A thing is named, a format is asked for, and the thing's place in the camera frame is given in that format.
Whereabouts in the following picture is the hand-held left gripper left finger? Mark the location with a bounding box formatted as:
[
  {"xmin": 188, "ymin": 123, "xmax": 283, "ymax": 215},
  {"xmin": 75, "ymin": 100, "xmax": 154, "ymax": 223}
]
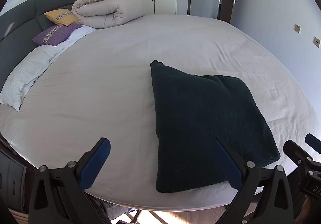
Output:
[{"xmin": 28, "ymin": 137, "xmax": 112, "ymax": 224}]

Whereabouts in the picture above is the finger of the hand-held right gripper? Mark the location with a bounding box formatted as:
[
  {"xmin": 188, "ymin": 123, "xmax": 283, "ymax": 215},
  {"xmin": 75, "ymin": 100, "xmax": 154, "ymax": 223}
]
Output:
[
  {"xmin": 305, "ymin": 133, "xmax": 321, "ymax": 155},
  {"xmin": 283, "ymin": 140, "xmax": 321, "ymax": 173}
]

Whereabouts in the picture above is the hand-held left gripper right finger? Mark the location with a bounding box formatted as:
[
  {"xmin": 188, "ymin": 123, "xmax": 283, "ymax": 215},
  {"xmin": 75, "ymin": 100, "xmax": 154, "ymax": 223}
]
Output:
[{"xmin": 215, "ymin": 138, "xmax": 294, "ymax": 224}]

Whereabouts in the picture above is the dark green knit sweater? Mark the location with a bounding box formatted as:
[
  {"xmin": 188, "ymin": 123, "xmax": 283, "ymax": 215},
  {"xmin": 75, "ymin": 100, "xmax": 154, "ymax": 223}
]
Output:
[{"xmin": 150, "ymin": 60, "xmax": 281, "ymax": 193}]

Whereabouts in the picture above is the bed with white sheet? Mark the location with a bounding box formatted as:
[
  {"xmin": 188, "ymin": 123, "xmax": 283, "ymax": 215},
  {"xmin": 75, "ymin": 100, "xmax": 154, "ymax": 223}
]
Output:
[{"xmin": 0, "ymin": 14, "xmax": 313, "ymax": 212}]

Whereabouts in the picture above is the grey bedside cabinet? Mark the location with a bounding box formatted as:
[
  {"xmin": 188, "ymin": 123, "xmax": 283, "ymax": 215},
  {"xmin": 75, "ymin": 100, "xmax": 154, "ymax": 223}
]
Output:
[{"xmin": 0, "ymin": 148, "xmax": 27, "ymax": 212}]

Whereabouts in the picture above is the white pillow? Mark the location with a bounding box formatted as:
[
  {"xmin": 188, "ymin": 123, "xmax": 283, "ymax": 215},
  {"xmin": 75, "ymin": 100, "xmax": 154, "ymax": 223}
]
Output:
[
  {"xmin": 60, "ymin": 24, "xmax": 100, "ymax": 47},
  {"xmin": 0, "ymin": 44, "xmax": 64, "ymax": 111}
]

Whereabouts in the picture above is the purple patterned cushion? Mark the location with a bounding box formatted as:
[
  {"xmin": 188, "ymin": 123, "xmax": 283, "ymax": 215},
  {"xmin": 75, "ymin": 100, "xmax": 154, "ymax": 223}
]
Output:
[{"xmin": 32, "ymin": 23, "xmax": 83, "ymax": 46}]

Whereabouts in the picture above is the yellow patterned cushion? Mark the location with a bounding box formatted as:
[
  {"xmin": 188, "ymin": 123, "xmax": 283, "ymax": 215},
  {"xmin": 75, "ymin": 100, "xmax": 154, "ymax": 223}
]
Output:
[{"xmin": 44, "ymin": 8, "xmax": 81, "ymax": 26}]

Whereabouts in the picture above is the folded beige duvet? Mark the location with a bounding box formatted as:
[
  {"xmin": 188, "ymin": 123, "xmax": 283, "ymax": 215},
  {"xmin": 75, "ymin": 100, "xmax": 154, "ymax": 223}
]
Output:
[{"xmin": 71, "ymin": 0, "xmax": 148, "ymax": 29}]

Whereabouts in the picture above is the grey upholstered headboard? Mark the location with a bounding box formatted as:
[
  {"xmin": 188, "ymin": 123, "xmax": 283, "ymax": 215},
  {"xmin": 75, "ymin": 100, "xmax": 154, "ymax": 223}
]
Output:
[{"xmin": 0, "ymin": 0, "xmax": 86, "ymax": 94}]

